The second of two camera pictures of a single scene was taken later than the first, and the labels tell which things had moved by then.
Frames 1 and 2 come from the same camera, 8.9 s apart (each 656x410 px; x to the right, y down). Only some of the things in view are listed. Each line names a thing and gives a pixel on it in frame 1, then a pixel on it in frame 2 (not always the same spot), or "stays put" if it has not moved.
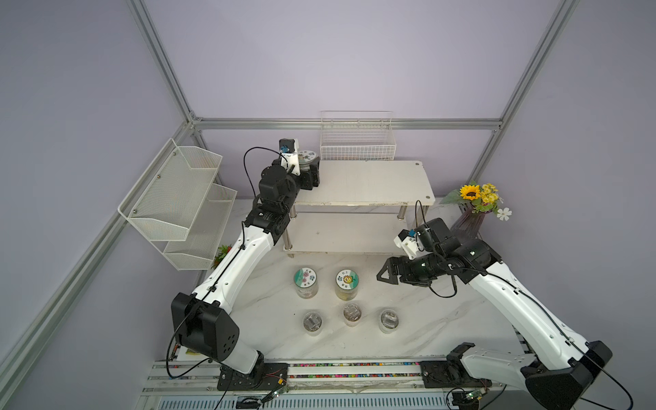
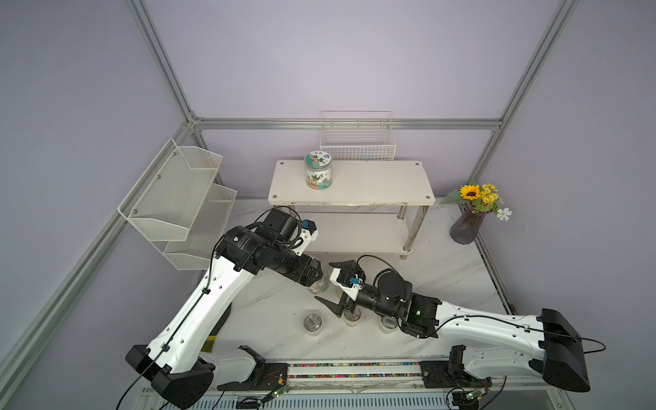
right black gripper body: (424, 268) -> (371, 300)
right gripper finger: (398, 266) -> (348, 264)
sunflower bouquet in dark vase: (481, 200) stays put
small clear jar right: (389, 321) stays put
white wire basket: (357, 135) stays put
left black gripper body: (294, 184) -> (292, 266)
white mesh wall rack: (176, 206) stays put
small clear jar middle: (352, 314) stays put
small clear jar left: (313, 322) stays put
